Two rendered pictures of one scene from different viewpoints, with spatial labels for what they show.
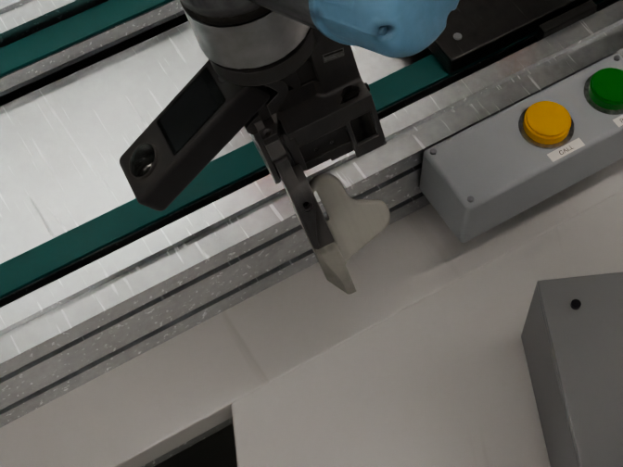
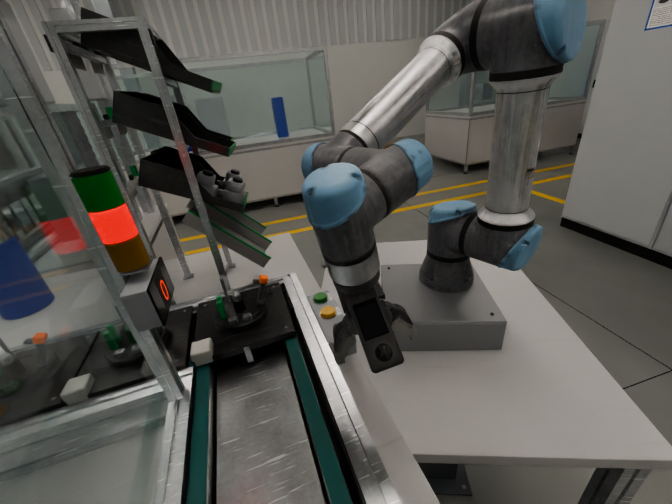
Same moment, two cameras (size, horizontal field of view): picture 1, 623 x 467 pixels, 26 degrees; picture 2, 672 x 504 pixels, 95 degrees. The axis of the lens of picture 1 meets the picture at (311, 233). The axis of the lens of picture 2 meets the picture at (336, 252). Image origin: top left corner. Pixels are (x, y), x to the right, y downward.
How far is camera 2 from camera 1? 0.76 m
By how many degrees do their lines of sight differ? 59
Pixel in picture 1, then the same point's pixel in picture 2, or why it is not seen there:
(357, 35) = (428, 173)
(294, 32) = not seen: hidden behind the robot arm
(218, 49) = (374, 266)
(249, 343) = (383, 441)
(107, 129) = (262, 484)
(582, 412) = (433, 318)
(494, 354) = not seen: hidden behind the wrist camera
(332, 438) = (427, 414)
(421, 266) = (355, 375)
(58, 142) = not seen: outside the picture
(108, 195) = (304, 487)
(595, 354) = (412, 313)
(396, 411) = (415, 390)
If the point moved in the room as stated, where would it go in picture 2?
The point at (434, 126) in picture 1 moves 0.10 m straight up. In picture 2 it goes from (319, 339) to (313, 306)
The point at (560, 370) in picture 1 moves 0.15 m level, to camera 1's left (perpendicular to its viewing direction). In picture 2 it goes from (418, 321) to (420, 370)
